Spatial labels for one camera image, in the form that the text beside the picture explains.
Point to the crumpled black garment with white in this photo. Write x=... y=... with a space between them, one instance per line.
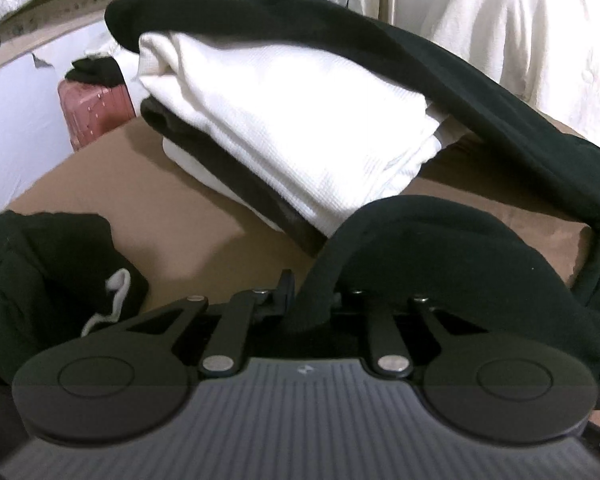
x=60 y=278

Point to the black sweater garment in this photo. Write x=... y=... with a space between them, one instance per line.
x=414 y=245

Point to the folded white garment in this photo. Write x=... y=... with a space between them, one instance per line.
x=323 y=132

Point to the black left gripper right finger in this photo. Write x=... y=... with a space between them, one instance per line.
x=494 y=386

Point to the red suitcase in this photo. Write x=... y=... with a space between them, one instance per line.
x=91 y=110

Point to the folded black garment in stack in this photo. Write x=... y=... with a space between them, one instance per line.
x=200 y=157

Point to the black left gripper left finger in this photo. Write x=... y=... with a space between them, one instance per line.
x=128 y=379

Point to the hanging white cloth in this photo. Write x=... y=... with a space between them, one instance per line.
x=546 y=52

